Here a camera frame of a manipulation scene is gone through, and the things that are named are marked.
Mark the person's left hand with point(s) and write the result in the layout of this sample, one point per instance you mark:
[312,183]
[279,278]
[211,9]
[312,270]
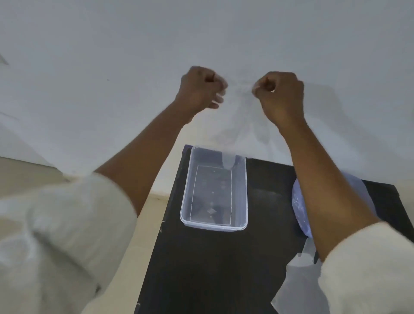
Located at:
[195,89]

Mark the person's right forearm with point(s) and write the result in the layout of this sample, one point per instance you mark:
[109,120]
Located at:
[323,187]

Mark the person's right fingers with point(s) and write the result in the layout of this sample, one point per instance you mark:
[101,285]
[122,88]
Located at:
[262,86]

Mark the person's left fingers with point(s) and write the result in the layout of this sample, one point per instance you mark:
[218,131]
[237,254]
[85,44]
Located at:
[218,92]

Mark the white plastic bag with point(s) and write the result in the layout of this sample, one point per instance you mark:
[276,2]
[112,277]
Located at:
[299,284]

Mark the person's left forearm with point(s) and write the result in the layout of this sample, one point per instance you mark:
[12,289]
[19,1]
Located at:
[145,161]

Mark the clear rectangular plastic container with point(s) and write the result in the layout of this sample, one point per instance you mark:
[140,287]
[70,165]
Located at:
[213,194]

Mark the person's right hand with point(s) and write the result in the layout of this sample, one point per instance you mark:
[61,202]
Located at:
[284,97]

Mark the clear thin plastic bag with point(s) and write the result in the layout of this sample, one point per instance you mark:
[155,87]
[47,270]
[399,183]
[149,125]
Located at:
[241,106]

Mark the white long-sleeved top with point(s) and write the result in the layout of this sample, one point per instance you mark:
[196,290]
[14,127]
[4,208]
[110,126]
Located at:
[64,246]

